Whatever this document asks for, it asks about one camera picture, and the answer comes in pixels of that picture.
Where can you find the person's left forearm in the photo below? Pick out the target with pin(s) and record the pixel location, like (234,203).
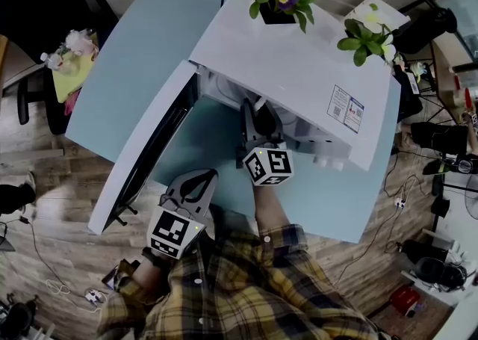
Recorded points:
(147,280)

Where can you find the white box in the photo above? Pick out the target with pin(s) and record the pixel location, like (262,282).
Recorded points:
(388,13)

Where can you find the person's right forearm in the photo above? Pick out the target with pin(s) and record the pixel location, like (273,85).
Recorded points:
(269,211)

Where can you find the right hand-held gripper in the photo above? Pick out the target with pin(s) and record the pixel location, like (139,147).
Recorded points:
(269,166)

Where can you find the red box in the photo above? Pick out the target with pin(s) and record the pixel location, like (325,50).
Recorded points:
(404,300)

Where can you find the white microwave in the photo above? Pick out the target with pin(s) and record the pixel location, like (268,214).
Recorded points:
(291,69)

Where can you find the black swivel chair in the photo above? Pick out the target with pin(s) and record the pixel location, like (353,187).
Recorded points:
(422,28)

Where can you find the standing fan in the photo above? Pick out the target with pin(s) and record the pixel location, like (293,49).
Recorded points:
(471,204)

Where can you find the white power strip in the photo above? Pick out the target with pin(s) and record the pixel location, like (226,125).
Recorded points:
(400,203)

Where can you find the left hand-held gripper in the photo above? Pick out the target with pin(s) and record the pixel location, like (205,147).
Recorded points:
(172,232)

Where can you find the white flower potted plant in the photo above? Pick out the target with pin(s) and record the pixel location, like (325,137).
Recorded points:
(364,41)

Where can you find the black wristband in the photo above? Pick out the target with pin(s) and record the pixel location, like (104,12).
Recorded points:
(155,258)

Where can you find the black office chair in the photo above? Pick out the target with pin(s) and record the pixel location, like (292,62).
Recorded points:
(45,2)

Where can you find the yellow plaid shirt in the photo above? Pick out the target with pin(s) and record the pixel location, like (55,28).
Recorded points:
(242,293)

